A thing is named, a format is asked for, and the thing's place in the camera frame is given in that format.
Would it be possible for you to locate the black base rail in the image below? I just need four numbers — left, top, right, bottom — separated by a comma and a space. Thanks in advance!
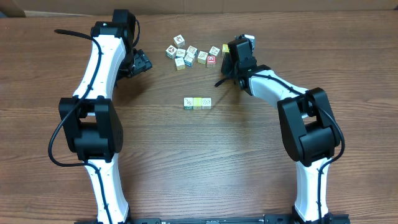
75, 215, 351, 224

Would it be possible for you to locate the soccer ball wooden block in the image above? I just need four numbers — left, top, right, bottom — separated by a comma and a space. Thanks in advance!
165, 45, 177, 59

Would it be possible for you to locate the red face wooden block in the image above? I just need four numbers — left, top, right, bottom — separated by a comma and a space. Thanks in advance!
206, 55, 216, 68

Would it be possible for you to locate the white wooden block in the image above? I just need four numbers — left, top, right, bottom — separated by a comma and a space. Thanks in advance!
201, 98, 212, 110

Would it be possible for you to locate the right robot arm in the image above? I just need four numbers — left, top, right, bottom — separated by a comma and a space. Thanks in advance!
221, 35, 348, 223

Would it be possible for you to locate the top red picture block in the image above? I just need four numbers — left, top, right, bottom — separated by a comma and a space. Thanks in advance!
174, 34, 185, 49

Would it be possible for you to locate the ice cream wooden block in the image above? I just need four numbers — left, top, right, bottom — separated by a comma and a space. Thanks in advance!
176, 49, 186, 58

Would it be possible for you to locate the green sided wooden block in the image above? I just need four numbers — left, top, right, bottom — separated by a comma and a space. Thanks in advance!
183, 97, 193, 110

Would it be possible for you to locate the sailboat blue wooden block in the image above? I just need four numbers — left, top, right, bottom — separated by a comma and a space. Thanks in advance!
183, 53, 195, 67

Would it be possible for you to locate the yellow top wooden block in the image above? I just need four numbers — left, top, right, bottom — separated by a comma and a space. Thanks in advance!
221, 44, 229, 56

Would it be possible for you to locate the letter L wooden block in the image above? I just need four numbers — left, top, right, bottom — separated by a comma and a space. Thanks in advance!
193, 97, 202, 110

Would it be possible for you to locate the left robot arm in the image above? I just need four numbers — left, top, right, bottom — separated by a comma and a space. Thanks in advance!
55, 9, 152, 223

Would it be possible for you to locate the cardboard panel at back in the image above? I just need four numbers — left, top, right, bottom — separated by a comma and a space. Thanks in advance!
14, 0, 397, 16

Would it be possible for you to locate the white tilted picture block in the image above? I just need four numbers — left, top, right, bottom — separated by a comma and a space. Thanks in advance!
209, 46, 220, 57

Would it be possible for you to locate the blue sided picture block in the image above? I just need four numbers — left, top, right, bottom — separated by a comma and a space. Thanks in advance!
187, 45, 198, 57

